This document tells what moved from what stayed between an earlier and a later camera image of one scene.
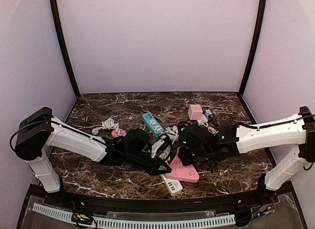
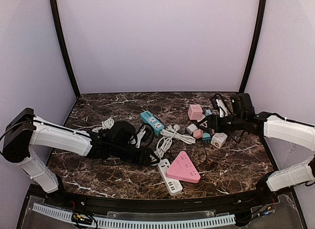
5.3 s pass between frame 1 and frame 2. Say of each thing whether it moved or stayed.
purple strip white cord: stayed
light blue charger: stayed
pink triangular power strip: stayed
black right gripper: moved
